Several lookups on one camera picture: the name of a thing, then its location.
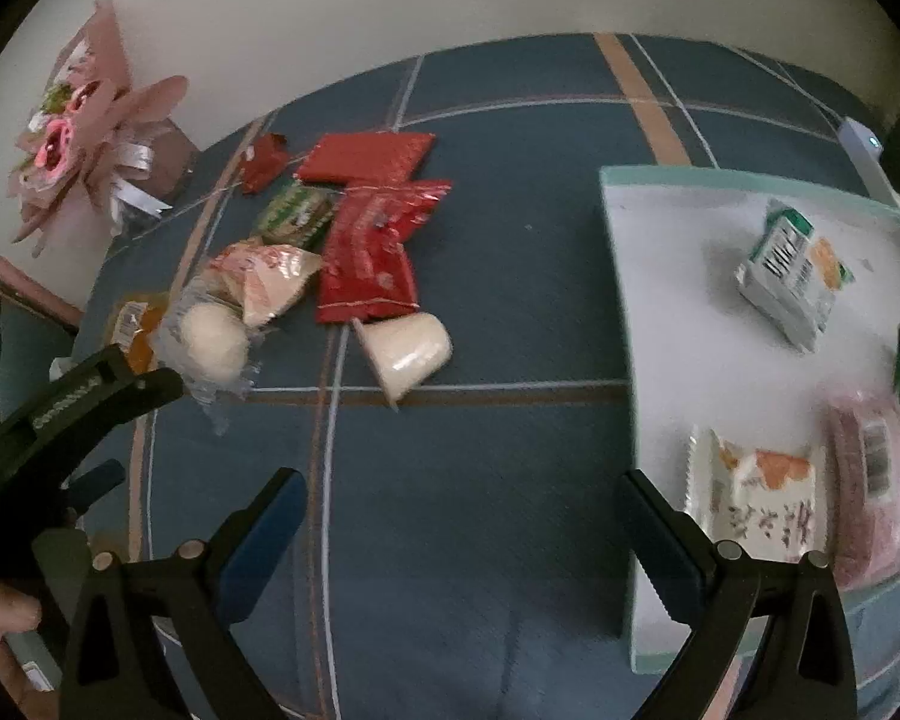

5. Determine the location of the pink barcode snack bag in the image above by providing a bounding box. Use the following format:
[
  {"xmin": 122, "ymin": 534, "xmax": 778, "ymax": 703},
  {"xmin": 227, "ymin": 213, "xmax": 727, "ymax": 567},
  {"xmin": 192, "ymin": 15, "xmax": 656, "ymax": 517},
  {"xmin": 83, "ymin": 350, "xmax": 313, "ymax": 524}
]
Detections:
[{"xmin": 827, "ymin": 392, "xmax": 900, "ymax": 590}]

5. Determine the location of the red flower snack bag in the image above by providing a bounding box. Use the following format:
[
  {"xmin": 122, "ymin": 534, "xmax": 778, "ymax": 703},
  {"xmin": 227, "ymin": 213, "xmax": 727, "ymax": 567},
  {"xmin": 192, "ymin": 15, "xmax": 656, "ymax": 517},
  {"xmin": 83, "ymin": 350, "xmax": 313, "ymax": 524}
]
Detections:
[{"xmin": 317, "ymin": 181, "xmax": 452, "ymax": 323}]

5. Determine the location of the mint green white tray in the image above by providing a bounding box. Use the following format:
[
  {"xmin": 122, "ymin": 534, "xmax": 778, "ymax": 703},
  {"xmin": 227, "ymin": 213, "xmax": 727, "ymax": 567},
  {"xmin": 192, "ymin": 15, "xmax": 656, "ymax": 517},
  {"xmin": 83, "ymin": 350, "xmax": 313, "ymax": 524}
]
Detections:
[{"xmin": 600, "ymin": 166, "xmax": 900, "ymax": 509}]

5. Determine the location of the green cow rice cracker pack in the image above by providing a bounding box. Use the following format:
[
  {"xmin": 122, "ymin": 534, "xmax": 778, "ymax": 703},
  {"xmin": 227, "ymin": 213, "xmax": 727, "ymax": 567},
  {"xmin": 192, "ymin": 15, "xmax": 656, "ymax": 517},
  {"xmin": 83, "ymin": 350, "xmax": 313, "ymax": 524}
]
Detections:
[{"xmin": 255, "ymin": 181, "xmax": 341, "ymax": 249}]

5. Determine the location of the white orange Chinese snack bag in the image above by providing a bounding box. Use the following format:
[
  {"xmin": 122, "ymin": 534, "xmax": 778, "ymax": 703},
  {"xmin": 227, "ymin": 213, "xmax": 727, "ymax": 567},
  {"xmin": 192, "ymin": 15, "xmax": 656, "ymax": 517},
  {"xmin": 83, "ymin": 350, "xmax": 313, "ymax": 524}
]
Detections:
[{"xmin": 685, "ymin": 427, "xmax": 829, "ymax": 562}]

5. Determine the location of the pudding jelly cup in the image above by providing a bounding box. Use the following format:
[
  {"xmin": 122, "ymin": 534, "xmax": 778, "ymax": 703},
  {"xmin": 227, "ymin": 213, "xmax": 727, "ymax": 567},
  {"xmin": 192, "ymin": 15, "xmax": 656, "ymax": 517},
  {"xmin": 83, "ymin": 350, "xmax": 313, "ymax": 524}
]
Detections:
[{"xmin": 351, "ymin": 312, "xmax": 453, "ymax": 410}]

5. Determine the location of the white bun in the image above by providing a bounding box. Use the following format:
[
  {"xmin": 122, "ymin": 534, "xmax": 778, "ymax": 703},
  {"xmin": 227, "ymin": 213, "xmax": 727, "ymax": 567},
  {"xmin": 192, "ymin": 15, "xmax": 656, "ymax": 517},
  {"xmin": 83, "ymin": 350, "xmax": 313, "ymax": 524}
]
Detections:
[{"xmin": 152, "ymin": 273, "xmax": 260, "ymax": 436}]

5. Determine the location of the small dark red snack packet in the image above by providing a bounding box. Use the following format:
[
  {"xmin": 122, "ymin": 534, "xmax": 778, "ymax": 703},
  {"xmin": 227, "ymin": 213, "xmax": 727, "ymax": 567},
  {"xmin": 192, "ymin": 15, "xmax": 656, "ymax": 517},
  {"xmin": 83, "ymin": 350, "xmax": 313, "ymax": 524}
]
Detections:
[{"xmin": 240, "ymin": 133, "xmax": 290, "ymax": 195}]

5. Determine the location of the person's hand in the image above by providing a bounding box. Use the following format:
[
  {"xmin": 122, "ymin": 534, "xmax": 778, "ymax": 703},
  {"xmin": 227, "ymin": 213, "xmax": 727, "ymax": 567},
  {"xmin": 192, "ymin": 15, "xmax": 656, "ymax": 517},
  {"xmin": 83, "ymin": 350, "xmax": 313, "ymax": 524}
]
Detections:
[{"xmin": 0, "ymin": 582, "xmax": 59, "ymax": 720}]

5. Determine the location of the white power strip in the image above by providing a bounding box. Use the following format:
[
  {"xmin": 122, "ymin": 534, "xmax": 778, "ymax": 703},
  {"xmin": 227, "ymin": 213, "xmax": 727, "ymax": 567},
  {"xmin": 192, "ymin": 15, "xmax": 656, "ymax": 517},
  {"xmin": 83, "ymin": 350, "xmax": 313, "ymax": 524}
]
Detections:
[{"xmin": 837, "ymin": 117, "xmax": 900, "ymax": 211}]

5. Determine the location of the white green cracker pack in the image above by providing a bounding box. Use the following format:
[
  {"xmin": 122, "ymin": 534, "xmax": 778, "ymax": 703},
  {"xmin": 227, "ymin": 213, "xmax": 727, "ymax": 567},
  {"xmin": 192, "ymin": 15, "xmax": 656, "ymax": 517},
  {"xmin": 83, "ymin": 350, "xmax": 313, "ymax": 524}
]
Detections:
[{"xmin": 736, "ymin": 199, "xmax": 855, "ymax": 353}]

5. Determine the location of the pink orange bread package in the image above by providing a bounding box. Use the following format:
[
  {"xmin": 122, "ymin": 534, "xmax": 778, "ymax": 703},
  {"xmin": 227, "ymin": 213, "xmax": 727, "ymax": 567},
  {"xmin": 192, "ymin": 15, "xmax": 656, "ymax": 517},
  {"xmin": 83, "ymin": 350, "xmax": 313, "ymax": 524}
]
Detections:
[{"xmin": 206, "ymin": 238, "xmax": 323, "ymax": 328}]

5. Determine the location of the orange cake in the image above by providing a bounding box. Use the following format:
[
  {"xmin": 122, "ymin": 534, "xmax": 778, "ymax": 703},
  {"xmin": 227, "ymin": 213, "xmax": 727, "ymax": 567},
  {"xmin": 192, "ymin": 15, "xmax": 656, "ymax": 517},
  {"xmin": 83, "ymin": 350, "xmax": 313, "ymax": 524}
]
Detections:
[{"xmin": 103, "ymin": 293, "xmax": 169, "ymax": 374}]

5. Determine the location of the pink paper flower bouquet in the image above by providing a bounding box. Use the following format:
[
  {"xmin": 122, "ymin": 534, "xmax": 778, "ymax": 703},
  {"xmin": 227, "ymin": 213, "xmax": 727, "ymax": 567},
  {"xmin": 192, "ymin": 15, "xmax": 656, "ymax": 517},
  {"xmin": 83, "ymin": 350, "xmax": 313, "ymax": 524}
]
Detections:
[{"xmin": 7, "ymin": 0, "xmax": 196, "ymax": 254}]

